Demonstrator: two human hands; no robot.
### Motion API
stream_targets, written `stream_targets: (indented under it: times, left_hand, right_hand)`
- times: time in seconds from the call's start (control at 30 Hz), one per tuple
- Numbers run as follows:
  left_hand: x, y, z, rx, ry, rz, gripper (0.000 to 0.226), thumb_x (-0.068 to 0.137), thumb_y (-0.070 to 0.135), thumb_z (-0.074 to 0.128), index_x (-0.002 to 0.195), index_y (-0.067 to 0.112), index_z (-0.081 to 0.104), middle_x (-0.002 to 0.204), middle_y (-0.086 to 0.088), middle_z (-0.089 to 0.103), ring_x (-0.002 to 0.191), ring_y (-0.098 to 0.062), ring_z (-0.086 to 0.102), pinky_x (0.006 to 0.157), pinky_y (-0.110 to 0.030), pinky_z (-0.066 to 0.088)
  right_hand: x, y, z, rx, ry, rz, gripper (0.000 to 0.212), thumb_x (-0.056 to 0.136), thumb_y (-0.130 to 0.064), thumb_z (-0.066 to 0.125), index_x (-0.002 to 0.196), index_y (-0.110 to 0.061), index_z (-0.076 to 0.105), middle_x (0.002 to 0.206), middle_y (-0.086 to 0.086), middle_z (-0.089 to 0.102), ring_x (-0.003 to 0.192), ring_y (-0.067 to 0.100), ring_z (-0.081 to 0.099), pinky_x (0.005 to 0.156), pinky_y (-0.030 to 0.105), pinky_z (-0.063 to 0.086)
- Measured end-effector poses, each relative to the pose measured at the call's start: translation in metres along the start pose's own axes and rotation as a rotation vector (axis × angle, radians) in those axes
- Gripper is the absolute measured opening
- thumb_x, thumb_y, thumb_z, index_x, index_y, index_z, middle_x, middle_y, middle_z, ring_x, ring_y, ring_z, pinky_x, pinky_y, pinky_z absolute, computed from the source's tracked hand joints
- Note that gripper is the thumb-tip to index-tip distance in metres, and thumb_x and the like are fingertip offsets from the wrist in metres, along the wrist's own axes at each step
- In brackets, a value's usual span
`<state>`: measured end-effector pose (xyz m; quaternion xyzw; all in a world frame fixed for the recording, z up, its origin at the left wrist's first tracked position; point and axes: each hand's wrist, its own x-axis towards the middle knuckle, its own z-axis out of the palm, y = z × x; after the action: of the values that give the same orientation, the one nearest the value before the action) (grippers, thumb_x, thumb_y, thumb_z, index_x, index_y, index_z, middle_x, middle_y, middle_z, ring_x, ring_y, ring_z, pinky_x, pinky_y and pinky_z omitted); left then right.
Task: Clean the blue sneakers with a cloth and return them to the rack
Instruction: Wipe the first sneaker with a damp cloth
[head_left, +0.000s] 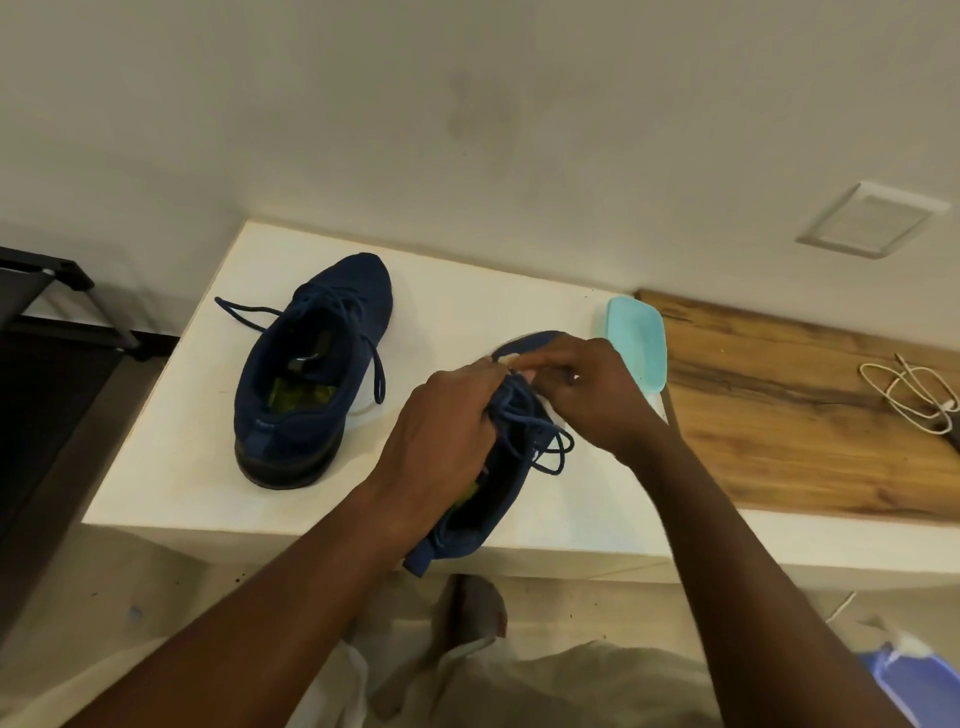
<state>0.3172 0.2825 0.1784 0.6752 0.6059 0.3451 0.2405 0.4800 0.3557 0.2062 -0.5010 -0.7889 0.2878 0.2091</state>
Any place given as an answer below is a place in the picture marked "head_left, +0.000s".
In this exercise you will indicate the person's right hand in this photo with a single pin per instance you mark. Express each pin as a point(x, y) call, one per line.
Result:
point(600, 397)

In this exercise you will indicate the white shorts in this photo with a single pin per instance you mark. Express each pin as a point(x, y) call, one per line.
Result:
point(562, 690)

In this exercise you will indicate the person's right forearm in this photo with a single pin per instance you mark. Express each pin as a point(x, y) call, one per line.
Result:
point(757, 592)

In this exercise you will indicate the black device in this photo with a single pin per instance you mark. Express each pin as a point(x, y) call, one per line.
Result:
point(952, 439)

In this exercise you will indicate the blue plastic bag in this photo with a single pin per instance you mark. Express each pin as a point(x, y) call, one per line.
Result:
point(922, 697)

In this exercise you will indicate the person's right foot grey sock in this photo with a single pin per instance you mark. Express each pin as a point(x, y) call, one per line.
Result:
point(476, 611)

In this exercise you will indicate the person's left hand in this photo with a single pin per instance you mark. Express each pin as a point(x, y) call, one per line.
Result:
point(442, 442)

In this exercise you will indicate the light blue plastic container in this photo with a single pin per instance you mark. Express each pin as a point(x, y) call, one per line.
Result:
point(637, 337)

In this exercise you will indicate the brown wooden board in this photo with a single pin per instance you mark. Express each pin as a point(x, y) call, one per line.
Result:
point(787, 435)

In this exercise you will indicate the person's left forearm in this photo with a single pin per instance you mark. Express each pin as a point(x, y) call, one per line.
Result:
point(247, 622)

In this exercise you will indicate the white wall switch plate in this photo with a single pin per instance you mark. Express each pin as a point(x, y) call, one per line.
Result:
point(870, 220)

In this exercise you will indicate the black shoe rack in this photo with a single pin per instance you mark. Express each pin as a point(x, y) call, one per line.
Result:
point(37, 405)

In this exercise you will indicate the white spray bottle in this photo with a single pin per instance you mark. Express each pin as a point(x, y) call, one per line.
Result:
point(911, 646)

